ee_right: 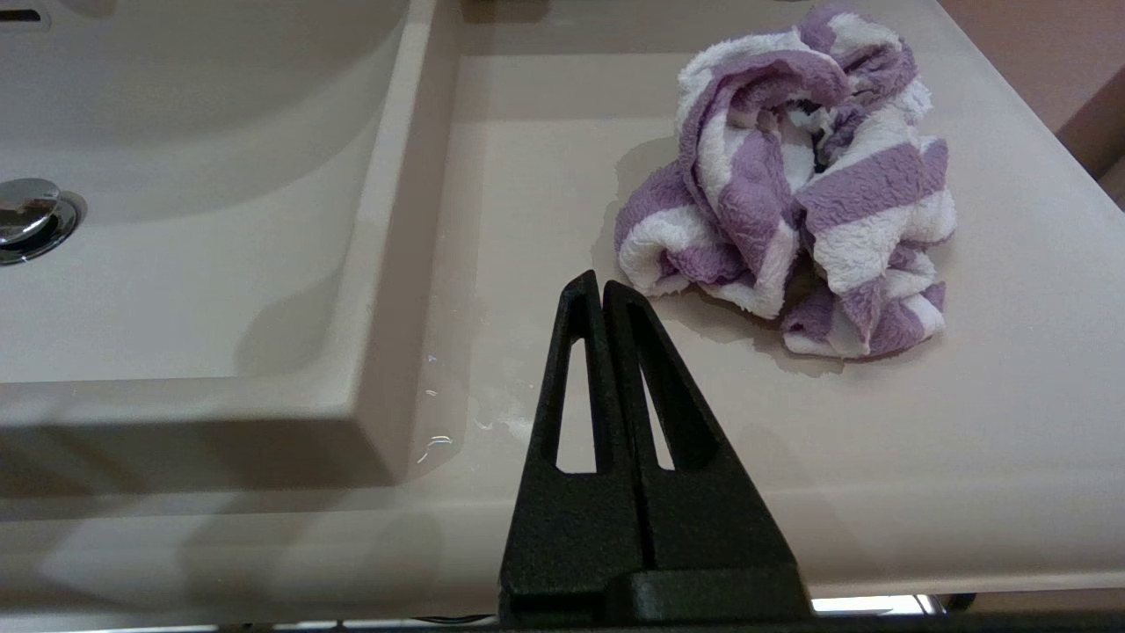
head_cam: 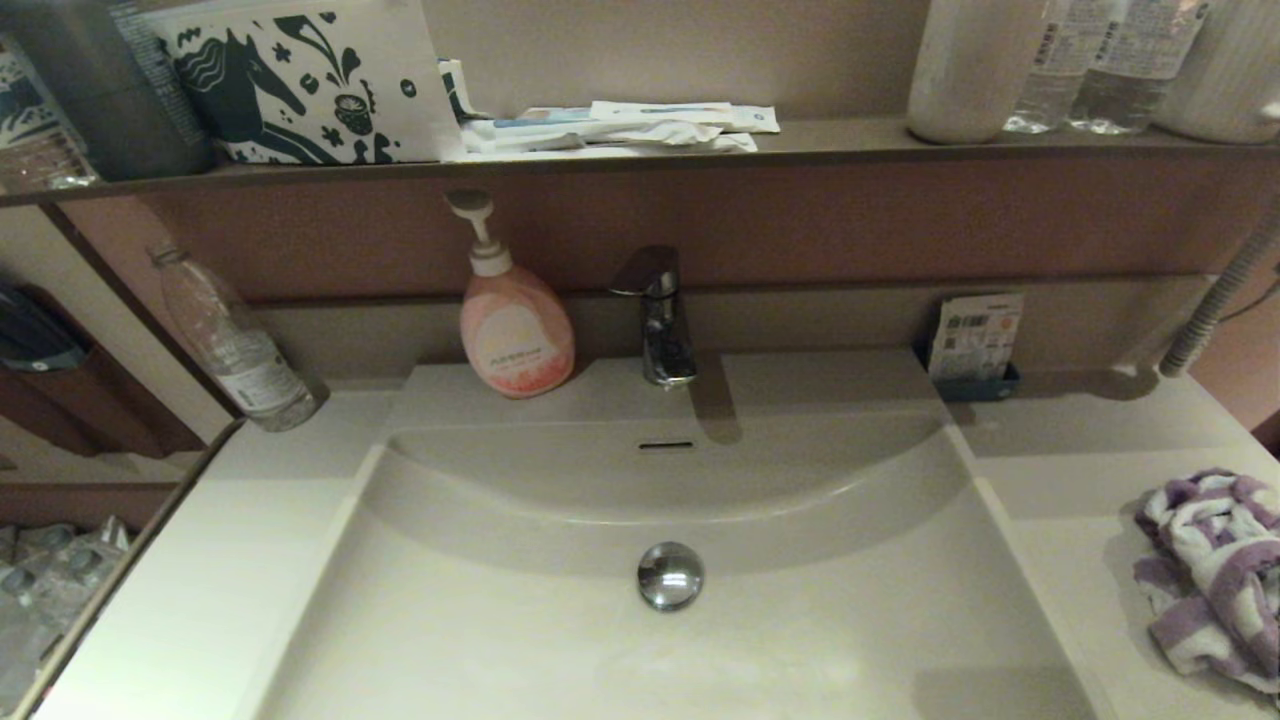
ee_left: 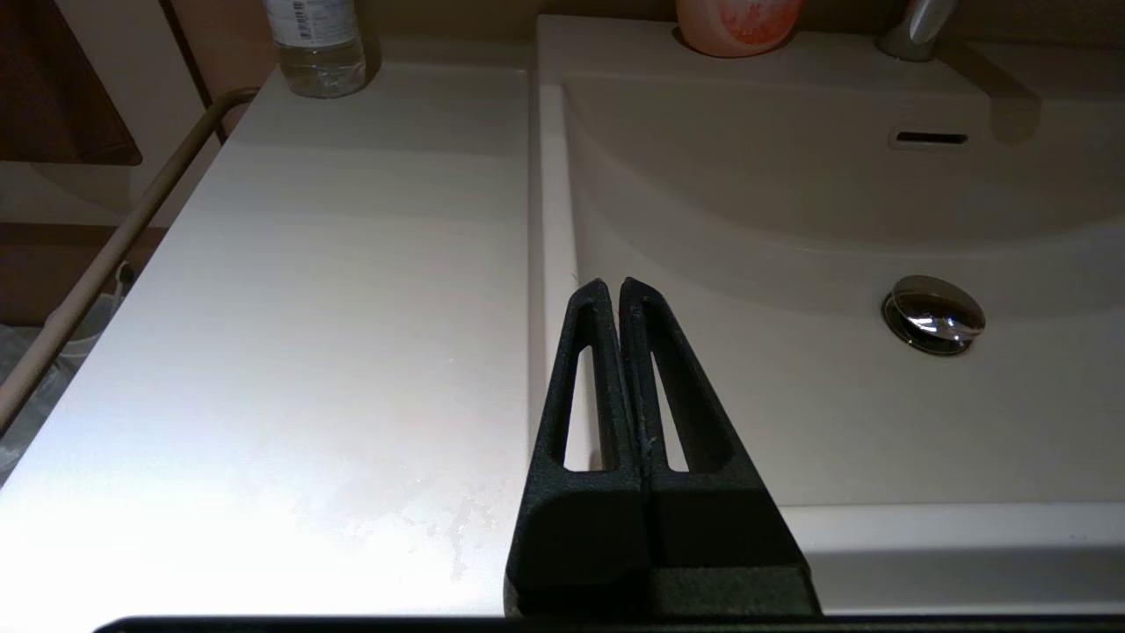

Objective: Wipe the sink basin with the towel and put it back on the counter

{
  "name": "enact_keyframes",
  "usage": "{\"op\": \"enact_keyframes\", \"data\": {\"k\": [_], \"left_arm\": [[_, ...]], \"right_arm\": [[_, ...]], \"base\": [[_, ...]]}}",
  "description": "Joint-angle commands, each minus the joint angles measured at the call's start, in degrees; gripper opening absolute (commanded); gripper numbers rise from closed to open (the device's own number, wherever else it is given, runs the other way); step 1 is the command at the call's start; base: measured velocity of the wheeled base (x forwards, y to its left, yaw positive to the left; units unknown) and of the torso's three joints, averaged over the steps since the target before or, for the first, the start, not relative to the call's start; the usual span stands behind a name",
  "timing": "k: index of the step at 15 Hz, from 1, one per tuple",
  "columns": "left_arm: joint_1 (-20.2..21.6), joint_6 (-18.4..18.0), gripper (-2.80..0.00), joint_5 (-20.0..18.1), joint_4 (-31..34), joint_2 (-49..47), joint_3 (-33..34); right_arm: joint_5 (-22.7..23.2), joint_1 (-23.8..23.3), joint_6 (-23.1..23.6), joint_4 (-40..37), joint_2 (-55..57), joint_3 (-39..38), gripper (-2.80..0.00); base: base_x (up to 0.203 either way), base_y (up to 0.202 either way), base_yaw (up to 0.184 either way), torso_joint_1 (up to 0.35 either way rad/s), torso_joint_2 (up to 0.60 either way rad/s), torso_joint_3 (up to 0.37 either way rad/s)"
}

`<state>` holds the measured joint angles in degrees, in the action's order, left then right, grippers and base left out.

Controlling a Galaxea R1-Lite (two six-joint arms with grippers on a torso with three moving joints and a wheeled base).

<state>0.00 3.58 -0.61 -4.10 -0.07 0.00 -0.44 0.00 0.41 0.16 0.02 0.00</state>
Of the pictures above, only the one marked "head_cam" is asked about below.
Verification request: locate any purple white striped towel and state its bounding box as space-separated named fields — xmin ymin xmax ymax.
xmin=1132 ymin=468 xmax=1280 ymax=696

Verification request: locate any white toothbrush packet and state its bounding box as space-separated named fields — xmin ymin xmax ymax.
xmin=588 ymin=98 xmax=782 ymax=134

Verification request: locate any grey corrugated hose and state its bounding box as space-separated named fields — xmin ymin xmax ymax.
xmin=1158 ymin=195 xmax=1280 ymax=379

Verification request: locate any white ribbed container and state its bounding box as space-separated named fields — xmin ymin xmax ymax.
xmin=1150 ymin=0 xmax=1280 ymax=144

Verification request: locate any shrink-wrapped water bottle pack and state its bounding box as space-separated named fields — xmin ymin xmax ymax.
xmin=0 ymin=515 xmax=131 ymax=701

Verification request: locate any white box with horse print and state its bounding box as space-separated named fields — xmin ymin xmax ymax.
xmin=140 ymin=0 xmax=463 ymax=166

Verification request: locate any blue white sachet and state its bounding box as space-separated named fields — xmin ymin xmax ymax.
xmin=490 ymin=106 xmax=601 ymax=129

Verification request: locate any white cylindrical cup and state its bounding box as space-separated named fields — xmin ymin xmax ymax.
xmin=905 ymin=0 xmax=1049 ymax=144

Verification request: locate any clear bottle with white label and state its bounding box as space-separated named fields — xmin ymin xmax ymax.
xmin=148 ymin=242 xmax=319 ymax=433

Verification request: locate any brown wall shelf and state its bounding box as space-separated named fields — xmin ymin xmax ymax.
xmin=0 ymin=112 xmax=1280 ymax=209

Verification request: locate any clear labelled water bottle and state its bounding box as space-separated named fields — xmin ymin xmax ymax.
xmin=1003 ymin=0 xmax=1111 ymax=134
xmin=1063 ymin=0 xmax=1211 ymax=135

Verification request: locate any dark blue card holder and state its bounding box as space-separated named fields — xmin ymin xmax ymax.
xmin=918 ymin=345 xmax=1023 ymax=403

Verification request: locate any chrome drain stopper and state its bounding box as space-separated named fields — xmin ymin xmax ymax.
xmin=636 ymin=541 xmax=706 ymax=612

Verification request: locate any crumpled white plastic wrapper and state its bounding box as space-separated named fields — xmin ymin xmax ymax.
xmin=460 ymin=118 xmax=759 ymax=161

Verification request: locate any small white printed packet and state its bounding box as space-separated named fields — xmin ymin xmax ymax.
xmin=437 ymin=57 xmax=491 ymax=123

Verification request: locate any dark grey cylindrical bottle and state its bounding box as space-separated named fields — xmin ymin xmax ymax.
xmin=5 ymin=0 xmax=213 ymax=181

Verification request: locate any pink soap pump bottle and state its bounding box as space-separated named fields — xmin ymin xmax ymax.
xmin=443 ymin=189 xmax=577 ymax=400

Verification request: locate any chrome faucet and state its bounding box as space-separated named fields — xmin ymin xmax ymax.
xmin=608 ymin=245 xmax=699 ymax=388

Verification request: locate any white ceramic sink basin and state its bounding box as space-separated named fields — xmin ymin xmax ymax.
xmin=240 ymin=350 xmax=1101 ymax=720

